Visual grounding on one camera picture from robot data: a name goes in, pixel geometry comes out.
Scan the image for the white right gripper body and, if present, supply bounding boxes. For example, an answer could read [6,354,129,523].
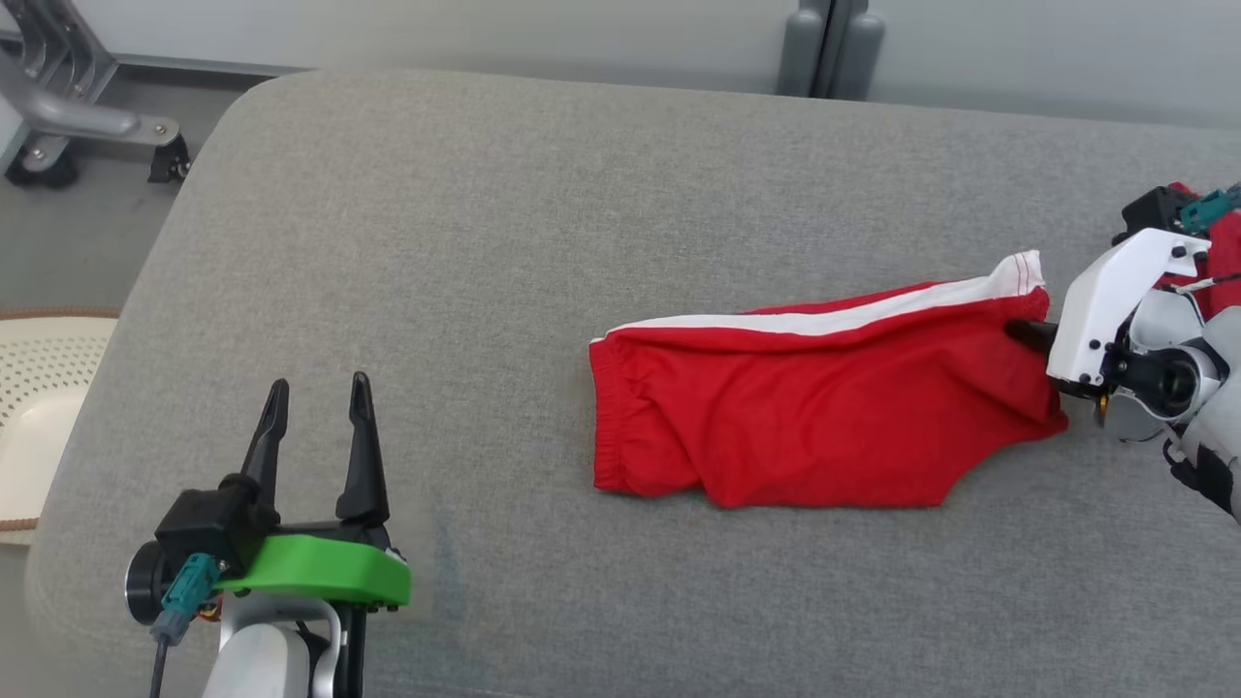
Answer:
[1047,228,1213,389]

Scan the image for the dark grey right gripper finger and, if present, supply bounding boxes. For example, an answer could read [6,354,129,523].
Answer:
[1003,319,1060,353]

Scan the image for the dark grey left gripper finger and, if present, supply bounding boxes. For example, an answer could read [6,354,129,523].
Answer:
[335,372,392,525]
[240,379,290,530]

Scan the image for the left cable with teal connector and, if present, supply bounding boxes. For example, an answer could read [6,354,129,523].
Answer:
[147,553,220,698]

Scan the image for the grey metal wheeled frame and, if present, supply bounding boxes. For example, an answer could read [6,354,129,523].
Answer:
[0,0,193,191]

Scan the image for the red jersey with white sleeves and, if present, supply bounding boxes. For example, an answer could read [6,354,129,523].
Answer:
[1166,181,1241,323]

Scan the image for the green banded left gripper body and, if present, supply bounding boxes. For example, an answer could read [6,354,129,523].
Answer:
[213,523,412,611]

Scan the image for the white perforated laundry basket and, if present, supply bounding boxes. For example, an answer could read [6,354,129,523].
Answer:
[0,307,120,546]

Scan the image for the red shorts with white stripes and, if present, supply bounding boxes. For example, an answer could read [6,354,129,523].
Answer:
[589,250,1070,511]

